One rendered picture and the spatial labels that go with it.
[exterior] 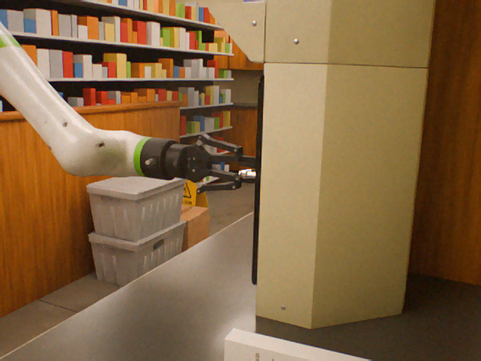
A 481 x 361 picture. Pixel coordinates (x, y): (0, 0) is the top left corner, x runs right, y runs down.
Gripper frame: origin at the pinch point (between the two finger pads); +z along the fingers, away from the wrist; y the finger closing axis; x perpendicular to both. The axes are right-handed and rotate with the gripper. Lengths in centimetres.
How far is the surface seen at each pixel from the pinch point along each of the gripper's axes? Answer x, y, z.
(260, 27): -11.7, 26.7, 4.2
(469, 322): 7, -26, 43
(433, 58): 25.3, 24.6, 29.4
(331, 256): -8.3, -12.2, 18.7
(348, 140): -7.7, 8.5, 19.8
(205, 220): 249, -93, -151
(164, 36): 315, 61, -240
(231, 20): -11.7, 28.0, -1.3
